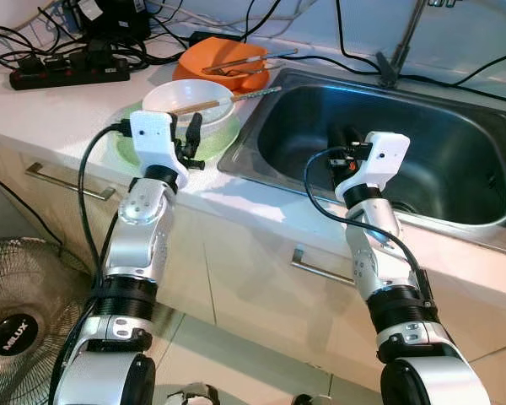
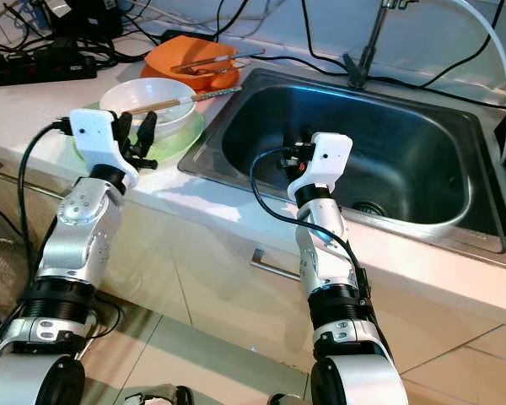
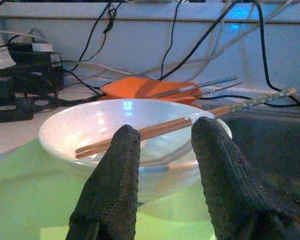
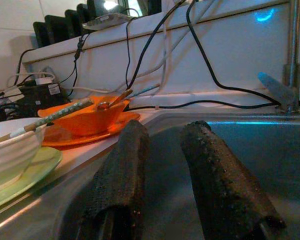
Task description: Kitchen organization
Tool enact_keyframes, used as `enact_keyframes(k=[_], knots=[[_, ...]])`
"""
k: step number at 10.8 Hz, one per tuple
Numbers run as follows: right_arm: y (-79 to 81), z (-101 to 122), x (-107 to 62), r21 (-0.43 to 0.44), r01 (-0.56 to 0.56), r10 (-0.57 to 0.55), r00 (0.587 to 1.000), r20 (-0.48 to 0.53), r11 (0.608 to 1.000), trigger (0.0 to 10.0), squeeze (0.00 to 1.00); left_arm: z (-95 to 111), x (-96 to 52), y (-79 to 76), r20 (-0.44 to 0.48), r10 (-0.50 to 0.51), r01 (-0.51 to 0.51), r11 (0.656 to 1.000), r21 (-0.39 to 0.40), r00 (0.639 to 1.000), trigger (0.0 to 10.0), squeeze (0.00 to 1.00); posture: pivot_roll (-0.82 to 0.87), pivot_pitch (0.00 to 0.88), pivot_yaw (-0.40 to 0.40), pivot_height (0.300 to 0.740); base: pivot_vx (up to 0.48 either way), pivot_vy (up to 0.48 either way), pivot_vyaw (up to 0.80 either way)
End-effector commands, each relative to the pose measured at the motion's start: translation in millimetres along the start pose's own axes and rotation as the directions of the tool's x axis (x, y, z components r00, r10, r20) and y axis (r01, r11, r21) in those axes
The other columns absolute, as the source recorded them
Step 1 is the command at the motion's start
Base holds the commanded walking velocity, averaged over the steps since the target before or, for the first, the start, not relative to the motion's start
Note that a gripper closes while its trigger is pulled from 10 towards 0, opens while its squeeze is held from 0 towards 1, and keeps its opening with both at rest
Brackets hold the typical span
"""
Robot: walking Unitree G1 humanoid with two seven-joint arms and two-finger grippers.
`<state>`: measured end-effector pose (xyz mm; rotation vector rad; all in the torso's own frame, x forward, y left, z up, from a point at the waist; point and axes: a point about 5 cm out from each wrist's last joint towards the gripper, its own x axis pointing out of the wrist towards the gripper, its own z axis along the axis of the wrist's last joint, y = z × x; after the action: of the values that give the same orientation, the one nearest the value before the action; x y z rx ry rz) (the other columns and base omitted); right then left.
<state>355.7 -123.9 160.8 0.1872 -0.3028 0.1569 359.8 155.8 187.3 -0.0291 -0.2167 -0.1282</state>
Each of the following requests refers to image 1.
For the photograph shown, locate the white bowl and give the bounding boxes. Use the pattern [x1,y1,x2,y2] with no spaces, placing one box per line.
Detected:
[141,78,236,137]

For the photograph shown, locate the stainless steel kitchen sink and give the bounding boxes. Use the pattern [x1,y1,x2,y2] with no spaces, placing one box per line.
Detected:
[217,67,506,256]

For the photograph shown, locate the cream kitchen base cabinet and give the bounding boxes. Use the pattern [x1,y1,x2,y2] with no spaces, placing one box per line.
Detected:
[0,127,506,399]

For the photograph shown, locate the green plate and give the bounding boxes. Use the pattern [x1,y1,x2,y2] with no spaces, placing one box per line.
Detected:
[109,100,243,167]

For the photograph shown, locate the wooden chopstick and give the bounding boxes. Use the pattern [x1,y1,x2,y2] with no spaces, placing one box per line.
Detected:
[172,86,284,115]
[175,88,283,117]

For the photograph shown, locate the orange bowl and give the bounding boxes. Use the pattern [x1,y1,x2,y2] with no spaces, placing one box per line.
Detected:
[171,37,272,95]

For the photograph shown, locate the round sink drain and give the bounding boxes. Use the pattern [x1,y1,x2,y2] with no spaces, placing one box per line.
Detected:
[387,198,419,214]

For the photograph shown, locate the dark metal faucet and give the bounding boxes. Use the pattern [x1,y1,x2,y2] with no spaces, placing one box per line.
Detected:
[374,0,444,90]

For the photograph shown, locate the long metal utensil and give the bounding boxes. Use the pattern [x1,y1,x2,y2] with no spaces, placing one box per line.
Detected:
[202,48,299,78]

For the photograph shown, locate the black power strip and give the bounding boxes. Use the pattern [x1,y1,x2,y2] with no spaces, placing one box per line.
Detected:
[8,49,132,92]

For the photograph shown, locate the black power adapter box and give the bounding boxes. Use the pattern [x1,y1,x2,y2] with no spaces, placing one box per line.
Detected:
[71,0,153,44]

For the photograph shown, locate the silver black right robot foot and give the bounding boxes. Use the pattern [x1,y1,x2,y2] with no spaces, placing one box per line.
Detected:
[290,392,332,405]

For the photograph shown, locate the black floor fan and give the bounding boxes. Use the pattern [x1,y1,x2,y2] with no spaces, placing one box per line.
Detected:
[0,237,95,405]

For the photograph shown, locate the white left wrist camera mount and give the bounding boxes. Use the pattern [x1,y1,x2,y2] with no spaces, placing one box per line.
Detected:
[127,109,191,192]

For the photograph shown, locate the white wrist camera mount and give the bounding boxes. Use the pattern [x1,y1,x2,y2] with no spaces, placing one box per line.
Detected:
[127,109,191,192]
[332,132,412,201]

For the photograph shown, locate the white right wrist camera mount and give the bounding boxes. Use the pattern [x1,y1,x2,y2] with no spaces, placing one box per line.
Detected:
[332,132,412,201]

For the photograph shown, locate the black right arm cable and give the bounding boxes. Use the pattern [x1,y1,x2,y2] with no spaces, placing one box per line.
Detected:
[302,147,437,306]

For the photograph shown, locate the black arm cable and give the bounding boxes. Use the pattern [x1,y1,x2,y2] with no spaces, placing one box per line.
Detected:
[302,147,437,306]
[75,120,137,293]

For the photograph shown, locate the silver bar drawer handle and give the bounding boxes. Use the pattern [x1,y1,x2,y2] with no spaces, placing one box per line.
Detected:
[24,161,118,203]
[290,246,360,287]

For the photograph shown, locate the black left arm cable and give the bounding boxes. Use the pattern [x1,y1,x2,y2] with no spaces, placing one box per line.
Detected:
[75,120,137,293]

